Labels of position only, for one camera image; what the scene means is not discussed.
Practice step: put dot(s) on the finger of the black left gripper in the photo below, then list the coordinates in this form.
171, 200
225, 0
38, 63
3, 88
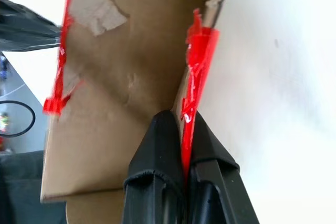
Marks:
23, 27

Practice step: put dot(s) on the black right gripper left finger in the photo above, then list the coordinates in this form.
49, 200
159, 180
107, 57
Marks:
155, 171

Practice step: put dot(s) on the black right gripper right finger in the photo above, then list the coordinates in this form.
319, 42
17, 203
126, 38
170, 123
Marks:
212, 182

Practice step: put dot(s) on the brown cardboard box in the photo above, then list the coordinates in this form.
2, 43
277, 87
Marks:
126, 77

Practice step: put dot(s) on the red tape strip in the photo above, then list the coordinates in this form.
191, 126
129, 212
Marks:
199, 58
61, 58

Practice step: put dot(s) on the dark grey block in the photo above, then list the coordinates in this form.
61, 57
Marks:
21, 190

